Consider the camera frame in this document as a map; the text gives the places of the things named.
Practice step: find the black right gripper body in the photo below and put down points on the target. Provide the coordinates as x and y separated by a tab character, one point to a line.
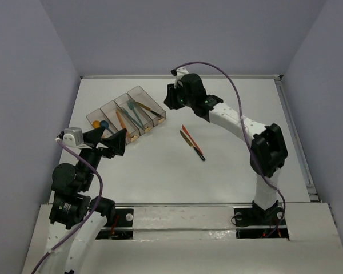
176	97

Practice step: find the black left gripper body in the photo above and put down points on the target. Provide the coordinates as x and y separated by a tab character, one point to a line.
102	147

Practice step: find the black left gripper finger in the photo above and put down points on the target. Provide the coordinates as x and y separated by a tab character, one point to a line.
117	142
93	137

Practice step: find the yellow plastic spoon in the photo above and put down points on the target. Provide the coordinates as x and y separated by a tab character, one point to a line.
96	123

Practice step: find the dark blue plastic spoon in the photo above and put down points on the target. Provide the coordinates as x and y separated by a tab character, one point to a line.
105	124

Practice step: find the teal chopstick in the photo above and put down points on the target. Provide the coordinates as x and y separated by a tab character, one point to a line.
134	120

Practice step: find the orange plastic knife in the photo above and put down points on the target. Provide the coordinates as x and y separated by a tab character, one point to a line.
191	139

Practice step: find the teal plastic fork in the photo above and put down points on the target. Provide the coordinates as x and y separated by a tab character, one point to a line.
131	107

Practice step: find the gold knife dark handle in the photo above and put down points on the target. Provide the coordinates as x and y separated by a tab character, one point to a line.
186	139

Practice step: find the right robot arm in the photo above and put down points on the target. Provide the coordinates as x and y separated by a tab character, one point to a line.
266	145

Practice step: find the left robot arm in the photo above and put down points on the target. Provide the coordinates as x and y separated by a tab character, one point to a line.
78	203

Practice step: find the clear tray near end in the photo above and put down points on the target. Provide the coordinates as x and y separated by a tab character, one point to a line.
99	115

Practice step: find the clear tray end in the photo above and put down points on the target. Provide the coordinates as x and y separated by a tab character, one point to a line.
138	94
99	115

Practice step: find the clear tray far end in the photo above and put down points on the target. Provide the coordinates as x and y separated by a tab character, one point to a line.
138	94

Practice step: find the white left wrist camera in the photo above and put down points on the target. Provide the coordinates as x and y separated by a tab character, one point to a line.
71	137

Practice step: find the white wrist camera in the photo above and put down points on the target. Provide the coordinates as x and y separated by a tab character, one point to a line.
71	137
178	73

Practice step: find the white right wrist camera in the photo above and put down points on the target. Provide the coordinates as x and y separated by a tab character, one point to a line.
178	73

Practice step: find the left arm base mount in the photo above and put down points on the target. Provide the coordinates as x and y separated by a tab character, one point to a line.
120	228

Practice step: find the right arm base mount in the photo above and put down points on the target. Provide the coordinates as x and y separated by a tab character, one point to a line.
260	225

